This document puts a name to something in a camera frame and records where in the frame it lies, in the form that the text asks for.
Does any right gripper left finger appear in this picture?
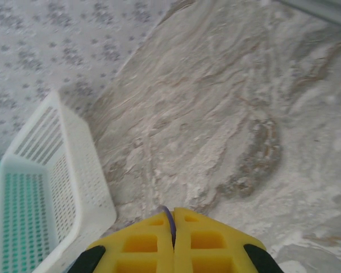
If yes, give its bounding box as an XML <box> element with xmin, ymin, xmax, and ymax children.
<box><xmin>73</xmin><ymin>209</ymin><xmax>176</xmax><ymax>273</ymax></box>

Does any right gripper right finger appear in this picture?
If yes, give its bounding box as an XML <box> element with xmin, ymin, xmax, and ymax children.
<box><xmin>173</xmin><ymin>206</ymin><xmax>278</xmax><ymax>273</ymax></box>

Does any white perforated plastic basket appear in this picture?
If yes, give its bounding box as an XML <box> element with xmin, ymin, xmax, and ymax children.
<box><xmin>0</xmin><ymin>89</ymin><xmax>118</xmax><ymax>273</ymax></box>

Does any thin purple wire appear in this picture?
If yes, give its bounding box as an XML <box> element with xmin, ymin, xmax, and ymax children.
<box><xmin>155</xmin><ymin>205</ymin><xmax>178</xmax><ymax>243</ymax></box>

